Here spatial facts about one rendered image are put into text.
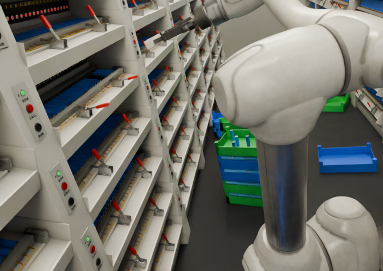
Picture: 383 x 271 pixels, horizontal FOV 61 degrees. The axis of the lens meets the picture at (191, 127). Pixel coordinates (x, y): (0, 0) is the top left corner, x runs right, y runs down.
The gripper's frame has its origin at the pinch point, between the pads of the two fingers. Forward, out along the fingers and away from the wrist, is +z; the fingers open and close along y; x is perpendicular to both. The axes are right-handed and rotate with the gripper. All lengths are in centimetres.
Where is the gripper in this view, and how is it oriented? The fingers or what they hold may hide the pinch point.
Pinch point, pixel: (155, 40)
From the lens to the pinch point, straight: 118.6
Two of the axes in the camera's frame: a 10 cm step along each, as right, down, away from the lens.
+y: -1.4, 4.3, -8.9
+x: 4.4, 8.4, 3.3
